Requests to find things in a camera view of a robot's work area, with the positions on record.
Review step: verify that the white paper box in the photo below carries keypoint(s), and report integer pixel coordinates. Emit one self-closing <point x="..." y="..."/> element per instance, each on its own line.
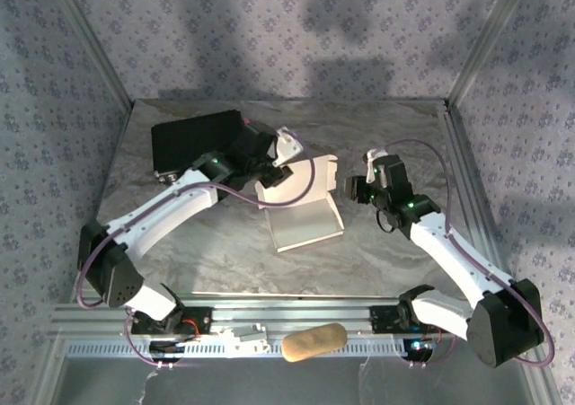
<point x="310" y="225"/>

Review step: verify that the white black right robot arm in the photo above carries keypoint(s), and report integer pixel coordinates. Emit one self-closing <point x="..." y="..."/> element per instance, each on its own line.
<point x="449" y="252"/>

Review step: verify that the black ribbed aluminium case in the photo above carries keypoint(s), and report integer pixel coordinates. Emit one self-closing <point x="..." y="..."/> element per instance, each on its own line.
<point x="193" y="140"/>

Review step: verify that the black controller board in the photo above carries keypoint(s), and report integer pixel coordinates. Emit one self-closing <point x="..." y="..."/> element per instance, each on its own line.
<point x="164" y="347"/>
<point x="418" y="351"/>

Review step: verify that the tan oval sponge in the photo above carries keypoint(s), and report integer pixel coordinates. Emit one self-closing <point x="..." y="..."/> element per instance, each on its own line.
<point x="314" y="342"/>

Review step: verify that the white grey plastic clip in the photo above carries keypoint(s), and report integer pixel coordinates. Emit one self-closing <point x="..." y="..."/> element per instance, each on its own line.
<point x="245" y="333"/>

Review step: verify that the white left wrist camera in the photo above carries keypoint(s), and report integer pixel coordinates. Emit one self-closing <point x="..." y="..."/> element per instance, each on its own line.
<point x="285" y="147"/>

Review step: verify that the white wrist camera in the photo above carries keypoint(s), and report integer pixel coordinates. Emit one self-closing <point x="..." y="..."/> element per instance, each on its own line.
<point x="371" y="158"/>
<point x="285" y="147"/>

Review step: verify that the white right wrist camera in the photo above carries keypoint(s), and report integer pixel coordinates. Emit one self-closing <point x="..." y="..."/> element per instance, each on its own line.
<point x="371" y="158"/>

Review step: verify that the aluminium side rail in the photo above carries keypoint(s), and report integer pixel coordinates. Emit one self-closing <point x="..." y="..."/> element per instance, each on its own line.
<point x="467" y="180"/>

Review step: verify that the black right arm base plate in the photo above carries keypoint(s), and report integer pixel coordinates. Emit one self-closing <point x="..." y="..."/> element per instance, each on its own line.
<point x="382" y="319"/>

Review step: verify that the wide aluminium base rail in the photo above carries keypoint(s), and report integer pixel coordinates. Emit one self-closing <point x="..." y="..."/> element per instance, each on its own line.
<point x="292" y="310"/>

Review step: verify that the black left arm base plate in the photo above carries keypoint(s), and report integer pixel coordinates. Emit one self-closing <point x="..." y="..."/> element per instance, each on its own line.
<point x="202" y="322"/>

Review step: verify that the aluminium frame post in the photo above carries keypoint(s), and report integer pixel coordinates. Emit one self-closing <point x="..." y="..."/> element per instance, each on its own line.
<point x="486" y="41"/>
<point x="99" y="46"/>

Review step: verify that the aluminium frame leg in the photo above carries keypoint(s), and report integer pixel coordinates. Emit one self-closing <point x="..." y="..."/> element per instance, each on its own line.
<point x="549" y="387"/>
<point x="47" y="373"/>

